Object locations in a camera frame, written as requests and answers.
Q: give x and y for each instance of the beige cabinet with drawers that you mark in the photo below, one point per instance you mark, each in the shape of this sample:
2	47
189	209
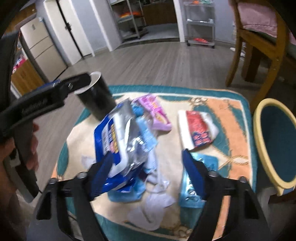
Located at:
41	51

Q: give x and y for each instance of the person's left hand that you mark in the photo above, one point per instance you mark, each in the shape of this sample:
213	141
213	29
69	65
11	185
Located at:
34	150

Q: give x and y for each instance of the pink chair cushion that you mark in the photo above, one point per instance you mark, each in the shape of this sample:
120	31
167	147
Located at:
259	16

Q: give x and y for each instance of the grey rolling cart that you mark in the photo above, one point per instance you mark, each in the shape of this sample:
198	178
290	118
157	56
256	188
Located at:
200	22

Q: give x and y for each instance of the brown wooden cabinet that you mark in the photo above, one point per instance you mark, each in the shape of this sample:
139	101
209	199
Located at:
25	78

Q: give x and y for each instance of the pink snack wrapper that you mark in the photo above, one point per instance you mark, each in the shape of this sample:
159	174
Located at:
157	113

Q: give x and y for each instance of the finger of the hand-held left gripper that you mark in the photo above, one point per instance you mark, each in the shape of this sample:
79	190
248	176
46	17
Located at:
71	84

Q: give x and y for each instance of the blue bin with yellow rim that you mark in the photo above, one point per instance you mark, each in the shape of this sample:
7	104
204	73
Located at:
277	143

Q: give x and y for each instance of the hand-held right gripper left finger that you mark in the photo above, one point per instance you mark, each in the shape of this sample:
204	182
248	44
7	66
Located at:
104	172

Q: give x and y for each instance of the blue face mask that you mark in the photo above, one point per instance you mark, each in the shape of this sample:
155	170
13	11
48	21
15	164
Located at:
129	194

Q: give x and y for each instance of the wooden chair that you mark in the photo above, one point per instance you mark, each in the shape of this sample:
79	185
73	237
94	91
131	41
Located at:
259	38

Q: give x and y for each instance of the light blue plastic wrapper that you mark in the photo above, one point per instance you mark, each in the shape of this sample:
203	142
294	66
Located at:
148	133

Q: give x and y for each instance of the red snack packet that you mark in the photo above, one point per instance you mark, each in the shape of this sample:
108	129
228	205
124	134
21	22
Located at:
201	40

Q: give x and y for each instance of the orange object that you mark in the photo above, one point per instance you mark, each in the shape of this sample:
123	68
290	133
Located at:
129	15

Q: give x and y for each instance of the red and white packet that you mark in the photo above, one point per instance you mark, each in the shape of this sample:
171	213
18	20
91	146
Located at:
196	129

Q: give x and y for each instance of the teal and orange patterned mat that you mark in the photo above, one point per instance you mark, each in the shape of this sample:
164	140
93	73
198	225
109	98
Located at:
231	120

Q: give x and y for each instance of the blue wet wipes packet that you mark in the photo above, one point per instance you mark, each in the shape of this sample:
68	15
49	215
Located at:
120	136

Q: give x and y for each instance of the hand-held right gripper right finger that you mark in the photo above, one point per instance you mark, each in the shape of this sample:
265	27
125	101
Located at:
190	170

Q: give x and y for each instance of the white closet door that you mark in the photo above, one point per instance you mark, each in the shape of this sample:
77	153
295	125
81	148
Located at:
67	34

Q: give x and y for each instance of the metal shelf rack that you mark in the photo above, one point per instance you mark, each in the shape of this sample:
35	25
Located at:
129	19

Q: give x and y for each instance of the black paper cup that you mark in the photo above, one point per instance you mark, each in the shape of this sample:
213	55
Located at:
99	102

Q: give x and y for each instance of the blue and silver medicine sachet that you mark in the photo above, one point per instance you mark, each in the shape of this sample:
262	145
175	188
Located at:
189	192

